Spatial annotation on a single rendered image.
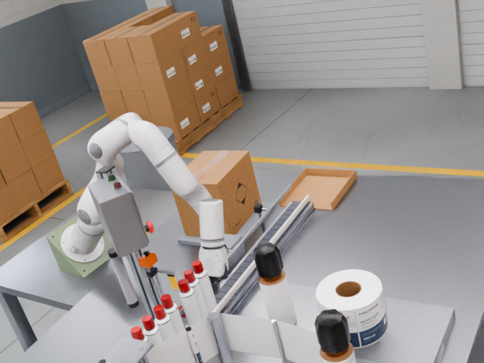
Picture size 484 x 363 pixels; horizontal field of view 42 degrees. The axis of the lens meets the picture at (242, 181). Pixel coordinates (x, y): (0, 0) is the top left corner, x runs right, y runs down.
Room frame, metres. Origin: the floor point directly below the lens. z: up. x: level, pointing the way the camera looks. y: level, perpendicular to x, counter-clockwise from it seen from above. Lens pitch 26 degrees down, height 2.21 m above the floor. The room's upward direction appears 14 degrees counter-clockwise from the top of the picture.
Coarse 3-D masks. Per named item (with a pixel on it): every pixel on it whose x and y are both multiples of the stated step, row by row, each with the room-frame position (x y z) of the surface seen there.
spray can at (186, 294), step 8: (184, 280) 1.73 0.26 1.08; (184, 288) 1.71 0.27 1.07; (184, 296) 1.70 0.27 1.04; (192, 296) 1.71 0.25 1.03; (184, 304) 1.71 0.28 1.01; (192, 304) 1.71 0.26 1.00; (184, 312) 1.72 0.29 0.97; (192, 312) 1.70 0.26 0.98; (200, 312) 1.73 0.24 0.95; (192, 320) 1.70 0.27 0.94
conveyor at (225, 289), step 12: (288, 216) 2.32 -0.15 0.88; (276, 228) 2.25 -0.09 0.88; (288, 228) 2.23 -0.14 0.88; (264, 240) 2.19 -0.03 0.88; (252, 252) 2.12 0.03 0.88; (240, 264) 2.06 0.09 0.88; (240, 276) 1.98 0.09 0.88; (228, 288) 1.92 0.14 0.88; (240, 288) 1.90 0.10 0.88; (216, 300) 1.87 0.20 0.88
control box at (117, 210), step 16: (96, 192) 1.70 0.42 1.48; (112, 192) 1.67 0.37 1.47; (128, 192) 1.65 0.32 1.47; (96, 208) 1.77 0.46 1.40; (112, 208) 1.63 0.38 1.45; (128, 208) 1.65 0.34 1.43; (112, 224) 1.63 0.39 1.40; (128, 224) 1.64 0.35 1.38; (112, 240) 1.63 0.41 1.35; (128, 240) 1.64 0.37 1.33; (144, 240) 1.65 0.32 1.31
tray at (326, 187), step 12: (300, 180) 2.69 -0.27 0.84; (312, 180) 2.68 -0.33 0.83; (324, 180) 2.65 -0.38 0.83; (336, 180) 2.62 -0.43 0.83; (348, 180) 2.52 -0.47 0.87; (288, 192) 2.59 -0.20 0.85; (300, 192) 2.59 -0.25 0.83; (312, 192) 2.56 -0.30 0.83; (324, 192) 2.53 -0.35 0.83; (336, 192) 2.50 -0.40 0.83; (324, 204) 2.43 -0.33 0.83; (336, 204) 2.40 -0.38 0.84
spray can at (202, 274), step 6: (192, 264) 1.81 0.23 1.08; (198, 264) 1.80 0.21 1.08; (198, 270) 1.80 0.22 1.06; (204, 270) 1.82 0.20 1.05; (198, 276) 1.80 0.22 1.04; (204, 276) 1.80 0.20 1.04; (204, 282) 1.79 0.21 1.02; (204, 288) 1.79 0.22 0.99; (210, 288) 1.80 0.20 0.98; (204, 294) 1.79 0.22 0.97; (210, 294) 1.80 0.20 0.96; (210, 300) 1.79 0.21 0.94; (210, 306) 1.79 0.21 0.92; (210, 312) 1.79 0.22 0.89
